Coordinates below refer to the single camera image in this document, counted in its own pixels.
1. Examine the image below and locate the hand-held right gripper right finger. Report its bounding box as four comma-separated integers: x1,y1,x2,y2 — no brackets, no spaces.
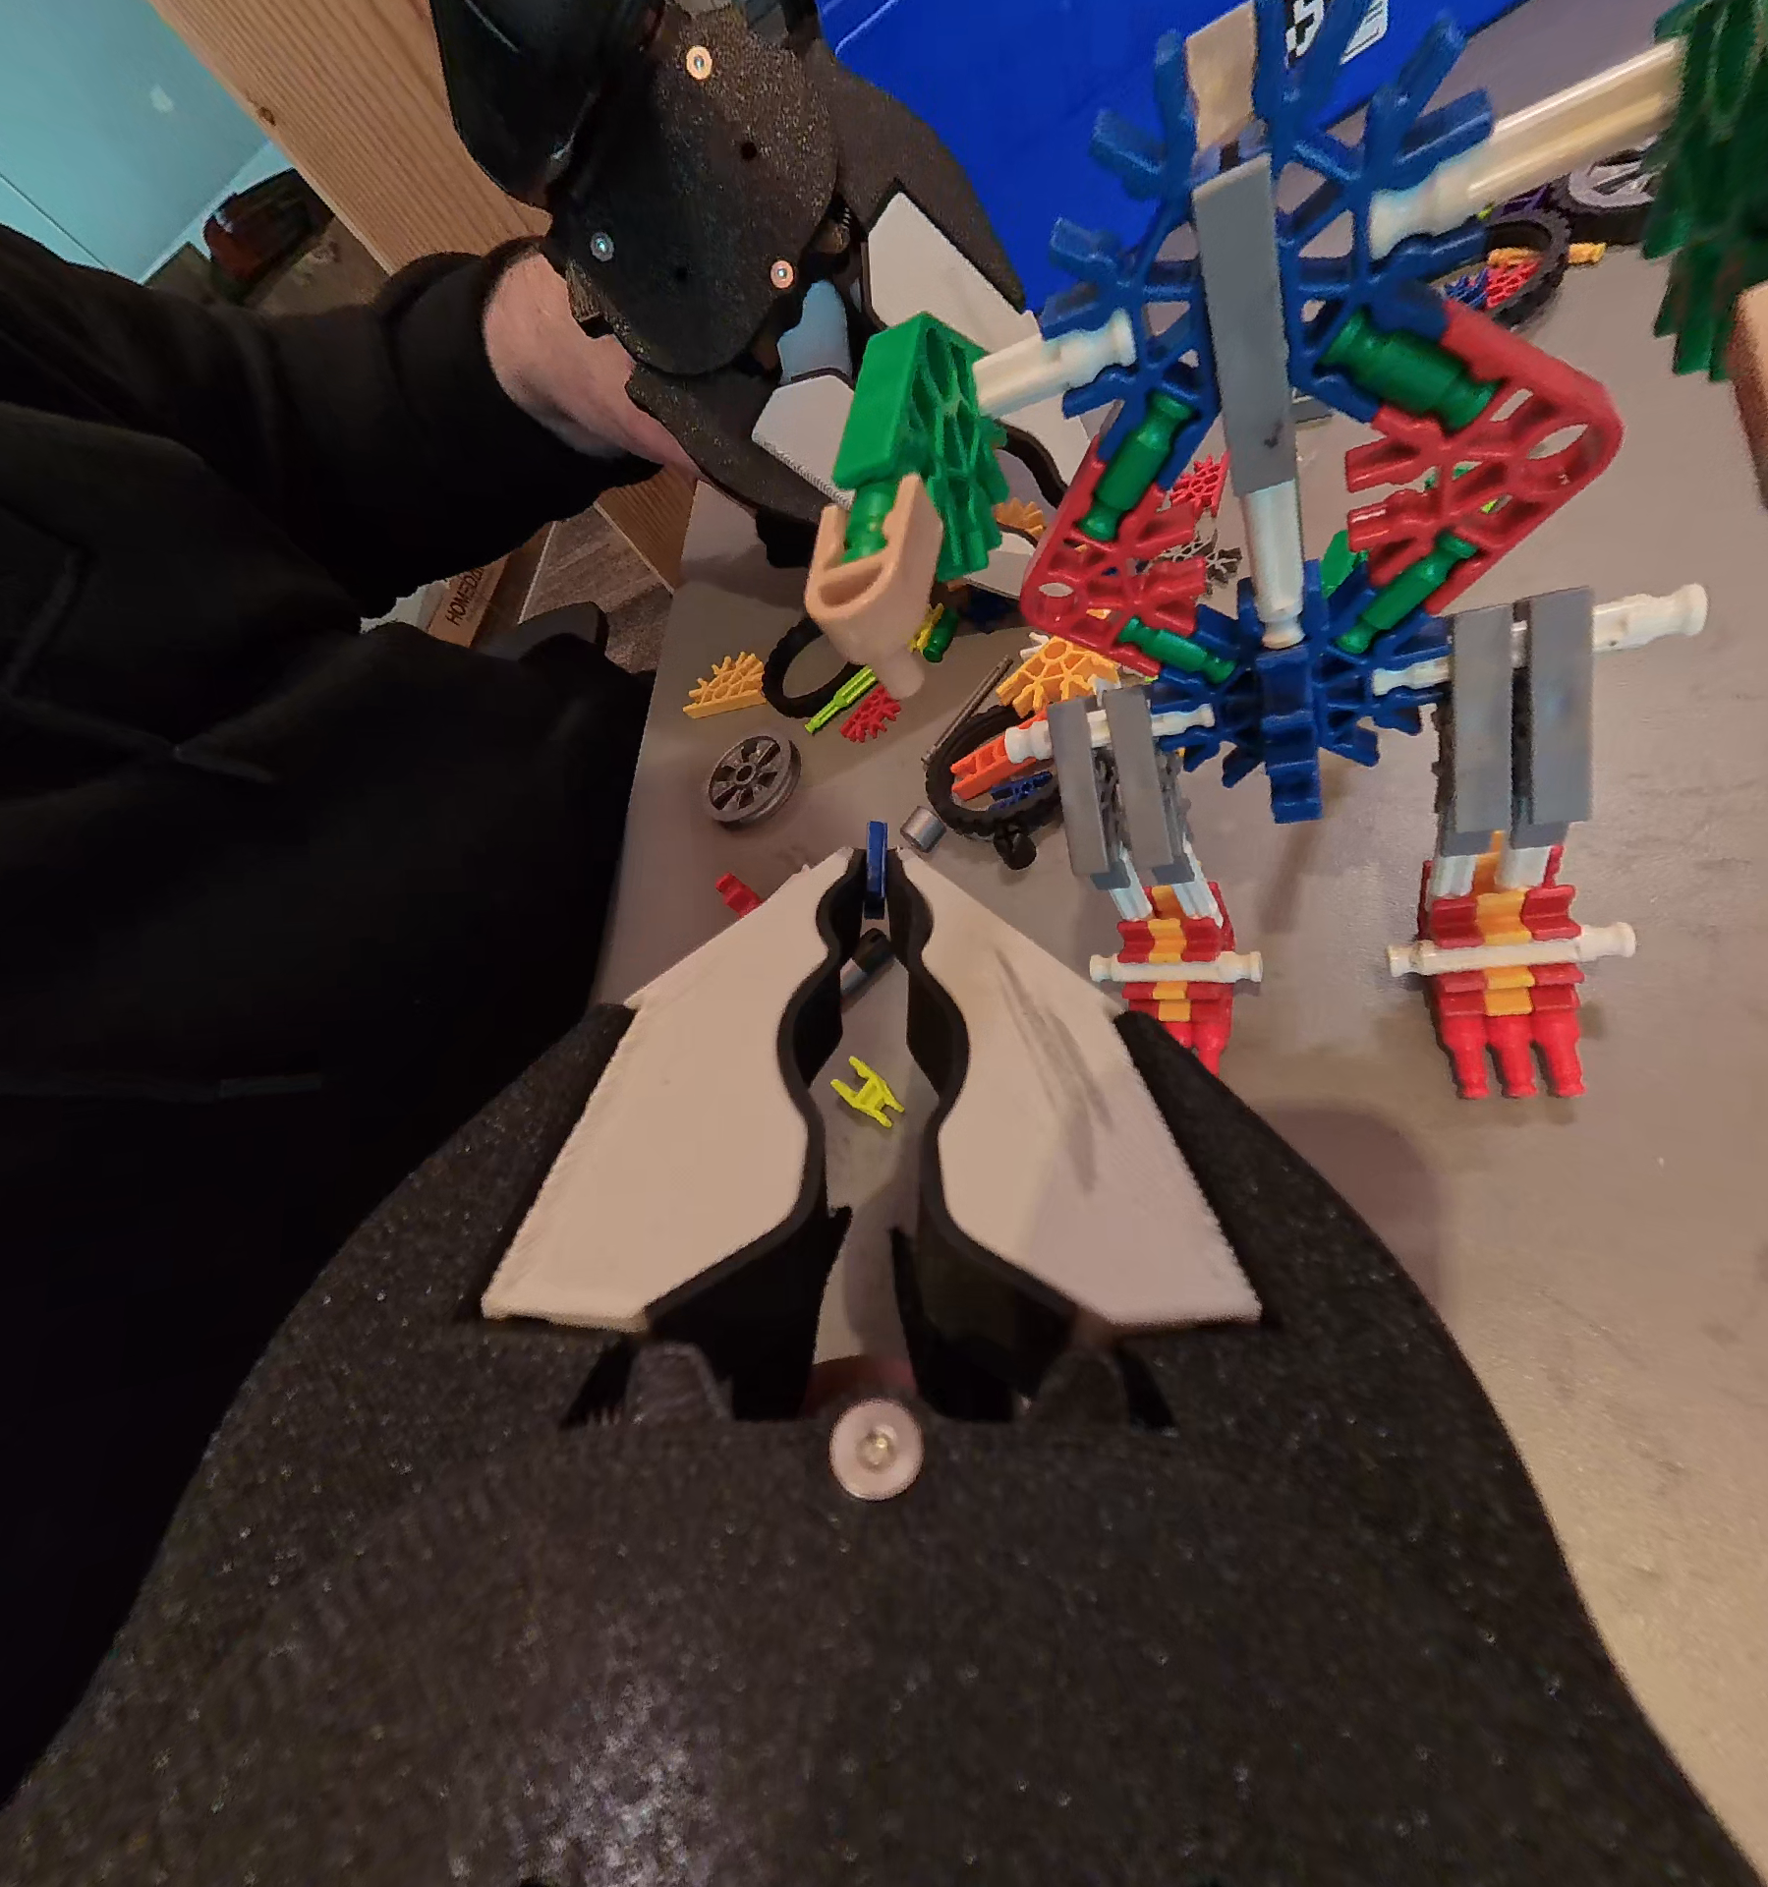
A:
885,847,1264,1424

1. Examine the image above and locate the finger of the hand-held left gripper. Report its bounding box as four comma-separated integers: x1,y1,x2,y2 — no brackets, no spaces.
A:
747,376,1065,510
857,192,1035,321

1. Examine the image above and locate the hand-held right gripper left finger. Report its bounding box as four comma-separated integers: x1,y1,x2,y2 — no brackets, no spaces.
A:
479,849,872,1424

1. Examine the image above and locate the blue plastic bin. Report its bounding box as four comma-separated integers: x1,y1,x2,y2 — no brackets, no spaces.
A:
817,0,1534,304

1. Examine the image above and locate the colourful construction toy model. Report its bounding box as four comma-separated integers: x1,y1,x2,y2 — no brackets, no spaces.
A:
803,0,1768,1105

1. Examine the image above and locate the person's left forearm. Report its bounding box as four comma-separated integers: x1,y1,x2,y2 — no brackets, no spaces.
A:
0,206,649,613

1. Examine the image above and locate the person's left hand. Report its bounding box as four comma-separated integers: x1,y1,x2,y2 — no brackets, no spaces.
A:
482,254,686,476

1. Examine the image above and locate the small black toy tyre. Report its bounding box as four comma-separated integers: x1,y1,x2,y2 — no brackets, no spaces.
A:
761,618,886,726

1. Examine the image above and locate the red toy piece assembly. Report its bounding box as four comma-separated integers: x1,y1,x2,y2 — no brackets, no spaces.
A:
713,870,901,1008

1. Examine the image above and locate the thin grey rod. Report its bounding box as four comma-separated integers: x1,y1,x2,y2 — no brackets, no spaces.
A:
926,656,1019,759

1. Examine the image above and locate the grey wheel hub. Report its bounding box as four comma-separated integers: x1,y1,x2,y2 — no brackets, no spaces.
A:
702,734,805,827

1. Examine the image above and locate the yellow snowflake connector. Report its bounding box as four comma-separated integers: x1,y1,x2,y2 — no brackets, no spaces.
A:
995,633,1121,720

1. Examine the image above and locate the brown cardboard box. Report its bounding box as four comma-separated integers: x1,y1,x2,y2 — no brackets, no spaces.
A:
418,557,539,643

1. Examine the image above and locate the orange ladder connector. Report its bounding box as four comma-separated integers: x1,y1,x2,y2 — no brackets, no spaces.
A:
949,729,1061,798

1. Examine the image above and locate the grey spoked toy wheel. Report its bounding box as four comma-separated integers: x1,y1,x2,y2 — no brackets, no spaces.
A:
1554,147,1666,246

